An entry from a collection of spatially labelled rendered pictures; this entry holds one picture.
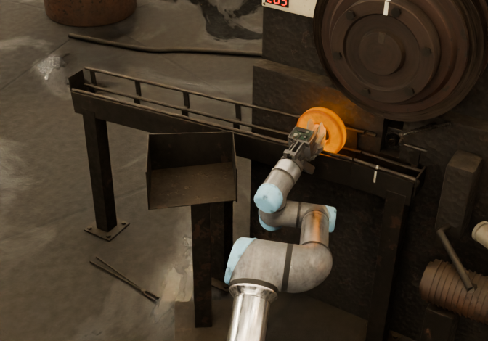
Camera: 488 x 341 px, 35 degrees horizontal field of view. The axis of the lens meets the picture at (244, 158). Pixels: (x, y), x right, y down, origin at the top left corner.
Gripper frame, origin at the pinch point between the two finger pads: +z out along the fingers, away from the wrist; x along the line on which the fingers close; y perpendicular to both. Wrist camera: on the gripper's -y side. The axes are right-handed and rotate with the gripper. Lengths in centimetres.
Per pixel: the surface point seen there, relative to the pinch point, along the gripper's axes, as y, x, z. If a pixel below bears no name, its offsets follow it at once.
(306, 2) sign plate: 31.1, 10.8, 17.3
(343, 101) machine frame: 5.7, -4.5, 7.0
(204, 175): -9.4, 28.9, -24.5
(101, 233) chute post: -69, 90, -26
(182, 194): -7.3, 29.8, -34.9
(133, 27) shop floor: -109, 201, 133
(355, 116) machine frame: 2.0, -8.5, 6.0
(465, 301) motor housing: -22, -55, -27
